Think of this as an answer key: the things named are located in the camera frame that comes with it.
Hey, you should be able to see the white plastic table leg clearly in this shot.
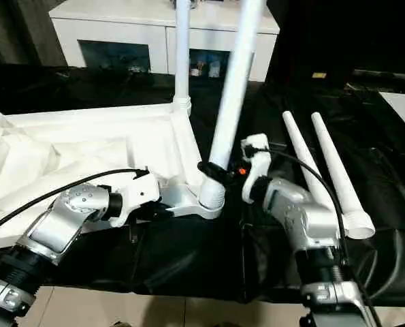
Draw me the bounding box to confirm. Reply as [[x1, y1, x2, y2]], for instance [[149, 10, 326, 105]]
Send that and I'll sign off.
[[282, 110, 338, 213], [310, 112, 376, 240], [197, 0, 268, 211], [173, 0, 193, 117]]

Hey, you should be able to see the white plastic table top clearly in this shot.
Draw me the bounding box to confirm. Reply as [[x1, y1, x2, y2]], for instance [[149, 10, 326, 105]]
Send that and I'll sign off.
[[0, 102, 227, 252]]

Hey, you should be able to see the black plastic mat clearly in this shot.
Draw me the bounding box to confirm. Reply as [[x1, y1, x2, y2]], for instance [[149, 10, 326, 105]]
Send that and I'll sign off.
[[0, 61, 405, 305]]

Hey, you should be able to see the white cabinet with glass doors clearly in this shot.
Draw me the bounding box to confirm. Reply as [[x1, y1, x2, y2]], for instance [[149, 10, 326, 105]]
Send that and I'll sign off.
[[48, 0, 280, 83]]

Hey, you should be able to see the white flat board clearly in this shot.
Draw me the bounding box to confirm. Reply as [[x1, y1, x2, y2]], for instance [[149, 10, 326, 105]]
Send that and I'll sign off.
[[380, 91, 405, 141]]

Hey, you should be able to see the black horizontal bar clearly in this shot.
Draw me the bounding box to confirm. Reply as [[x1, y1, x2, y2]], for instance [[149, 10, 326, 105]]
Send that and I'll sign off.
[[353, 69, 405, 85]]

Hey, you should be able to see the black right camera cable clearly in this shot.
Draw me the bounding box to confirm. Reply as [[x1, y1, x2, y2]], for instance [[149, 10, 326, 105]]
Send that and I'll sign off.
[[265, 149, 384, 327]]

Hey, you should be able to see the black camera cable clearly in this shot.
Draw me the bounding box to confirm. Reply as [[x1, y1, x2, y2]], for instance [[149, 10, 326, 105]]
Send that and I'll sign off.
[[0, 166, 151, 240], [265, 149, 384, 327]]

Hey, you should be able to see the black left camera cable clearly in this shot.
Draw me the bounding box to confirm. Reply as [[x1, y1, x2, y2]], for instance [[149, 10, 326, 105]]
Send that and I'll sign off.
[[0, 166, 151, 240]]

